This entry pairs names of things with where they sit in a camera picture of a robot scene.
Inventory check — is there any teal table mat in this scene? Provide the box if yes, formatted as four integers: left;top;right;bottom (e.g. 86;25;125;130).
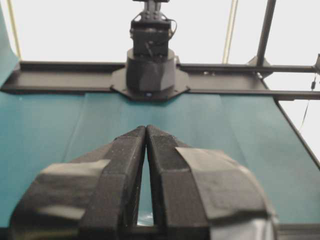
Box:
0;0;320;231

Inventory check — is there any black metal frame rail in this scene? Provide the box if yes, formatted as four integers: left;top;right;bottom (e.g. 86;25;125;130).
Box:
1;0;320;176

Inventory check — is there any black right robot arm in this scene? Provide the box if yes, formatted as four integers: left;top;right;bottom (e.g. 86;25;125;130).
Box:
129;0;178;58

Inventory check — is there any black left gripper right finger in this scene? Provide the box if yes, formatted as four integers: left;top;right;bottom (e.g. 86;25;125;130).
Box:
146;125;277;240

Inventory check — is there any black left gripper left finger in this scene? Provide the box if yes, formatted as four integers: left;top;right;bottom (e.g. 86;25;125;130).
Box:
9;126;146;240

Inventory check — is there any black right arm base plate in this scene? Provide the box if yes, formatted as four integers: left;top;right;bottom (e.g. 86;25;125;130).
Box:
109;48;191;101

